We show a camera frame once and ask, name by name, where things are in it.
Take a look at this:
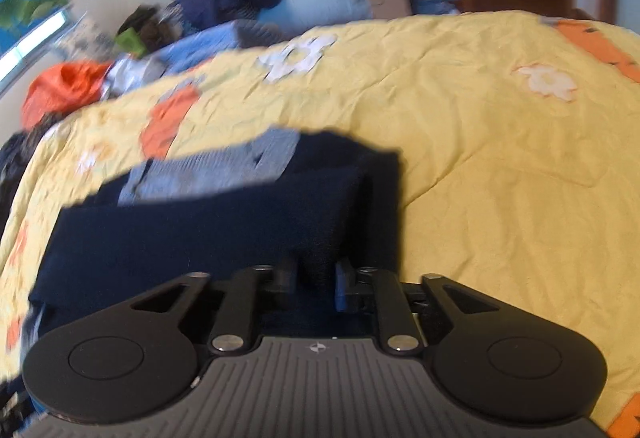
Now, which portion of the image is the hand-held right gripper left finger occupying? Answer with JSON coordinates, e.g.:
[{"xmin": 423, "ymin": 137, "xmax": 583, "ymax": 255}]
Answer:
[{"xmin": 127, "ymin": 258, "xmax": 301, "ymax": 357}]

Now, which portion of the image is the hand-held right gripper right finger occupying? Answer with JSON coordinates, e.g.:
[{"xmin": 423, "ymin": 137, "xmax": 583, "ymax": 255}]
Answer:
[{"xmin": 334, "ymin": 258, "xmax": 506, "ymax": 355}]

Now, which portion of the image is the navy and grey small sweater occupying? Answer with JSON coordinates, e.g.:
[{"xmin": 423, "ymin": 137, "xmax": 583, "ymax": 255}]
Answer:
[{"xmin": 27, "ymin": 128, "xmax": 406, "ymax": 340}]

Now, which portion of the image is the yellow floral blanket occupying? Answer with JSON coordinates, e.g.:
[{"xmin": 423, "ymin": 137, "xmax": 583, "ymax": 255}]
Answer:
[{"xmin": 0, "ymin": 10, "xmax": 640, "ymax": 438}]

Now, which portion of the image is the blue knitted garment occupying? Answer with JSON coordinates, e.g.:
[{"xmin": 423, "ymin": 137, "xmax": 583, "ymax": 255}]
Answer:
[{"xmin": 160, "ymin": 20, "xmax": 286, "ymax": 74}]

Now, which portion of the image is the grey white cloth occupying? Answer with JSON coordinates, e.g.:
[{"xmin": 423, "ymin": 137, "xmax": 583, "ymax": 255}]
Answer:
[{"xmin": 105, "ymin": 57, "xmax": 168, "ymax": 96}]

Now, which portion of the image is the cardboard box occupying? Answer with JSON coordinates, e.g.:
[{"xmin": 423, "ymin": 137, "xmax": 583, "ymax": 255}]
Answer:
[{"xmin": 367, "ymin": 0, "xmax": 413, "ymax": 19}]

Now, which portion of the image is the green cloth item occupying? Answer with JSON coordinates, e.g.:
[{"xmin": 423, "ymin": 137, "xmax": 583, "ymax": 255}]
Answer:
[{"xmin": 116, "ymin": 27, "xmax": 146, "ymax": 56}]

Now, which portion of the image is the dark brown cloth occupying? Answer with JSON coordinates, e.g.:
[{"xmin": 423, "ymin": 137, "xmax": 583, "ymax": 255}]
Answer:
[{"xmin": 120, "ymin": 5, "xmax": 173, "ymax": 50}]

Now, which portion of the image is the dark patterned cloth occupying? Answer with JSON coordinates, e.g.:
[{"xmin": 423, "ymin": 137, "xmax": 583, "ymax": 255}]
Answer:
[{"xmin": 0, "ymin": 130, "xmax": 56, "ymax": 231}]

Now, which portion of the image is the orange garment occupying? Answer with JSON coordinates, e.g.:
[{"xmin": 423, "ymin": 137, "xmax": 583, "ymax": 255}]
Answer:
[{"xmin": 21, "ymin": 60, "xmax": 113, "ymax": 129}]

